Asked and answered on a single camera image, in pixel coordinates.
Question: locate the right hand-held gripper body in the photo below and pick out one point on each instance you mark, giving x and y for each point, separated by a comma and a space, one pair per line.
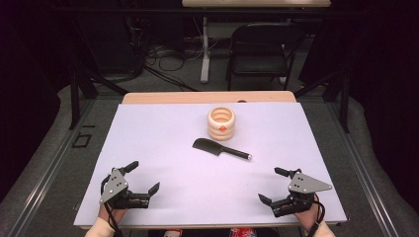
304, 186

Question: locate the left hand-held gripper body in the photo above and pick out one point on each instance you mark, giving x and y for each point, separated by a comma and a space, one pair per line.
113, 187

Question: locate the black knife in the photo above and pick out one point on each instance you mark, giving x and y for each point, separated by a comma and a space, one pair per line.
210, 146

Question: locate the cream ringed cup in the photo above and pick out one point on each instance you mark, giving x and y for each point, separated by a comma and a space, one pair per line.
221, 125

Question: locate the person's left hand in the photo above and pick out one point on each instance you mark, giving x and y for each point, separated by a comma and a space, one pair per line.
115, 214

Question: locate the person's right hand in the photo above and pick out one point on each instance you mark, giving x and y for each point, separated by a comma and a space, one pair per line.
306, 219

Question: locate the white table mat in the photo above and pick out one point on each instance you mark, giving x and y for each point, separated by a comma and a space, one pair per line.
197, 184

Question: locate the black metal stand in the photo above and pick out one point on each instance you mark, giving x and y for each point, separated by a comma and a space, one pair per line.
75, 98
344, 98

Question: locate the wooden table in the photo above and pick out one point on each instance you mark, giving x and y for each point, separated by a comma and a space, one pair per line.
197, 97

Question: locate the black folding chair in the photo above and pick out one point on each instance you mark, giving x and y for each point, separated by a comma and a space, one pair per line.
260, 62

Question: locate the white-legged desk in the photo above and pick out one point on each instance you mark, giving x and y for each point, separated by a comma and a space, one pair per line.
205, 49

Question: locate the metal floor rail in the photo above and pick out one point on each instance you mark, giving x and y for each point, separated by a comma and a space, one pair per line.
362, 168
56, 168

